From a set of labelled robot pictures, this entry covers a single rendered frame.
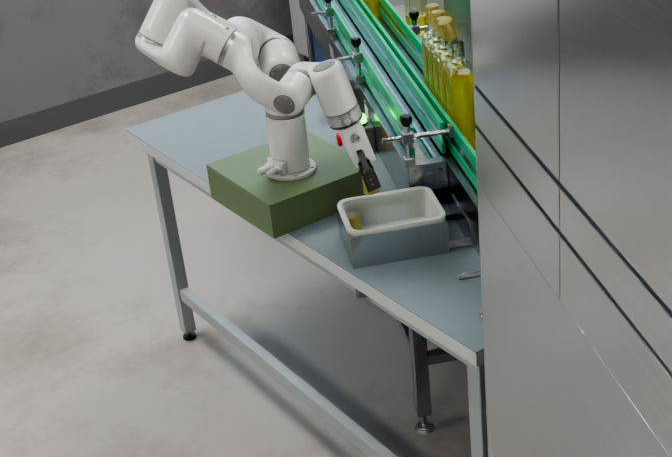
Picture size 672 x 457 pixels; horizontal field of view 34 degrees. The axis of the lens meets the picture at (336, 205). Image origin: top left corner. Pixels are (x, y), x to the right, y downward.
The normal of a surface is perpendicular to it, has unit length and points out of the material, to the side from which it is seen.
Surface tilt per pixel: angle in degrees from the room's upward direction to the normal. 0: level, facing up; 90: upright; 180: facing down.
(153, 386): 0
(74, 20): 90
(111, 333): 0
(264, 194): 1
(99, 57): 90
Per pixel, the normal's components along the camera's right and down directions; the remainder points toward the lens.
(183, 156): -0.10, -0.89
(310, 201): 0.57, 0.33
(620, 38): -0.98, 0.16
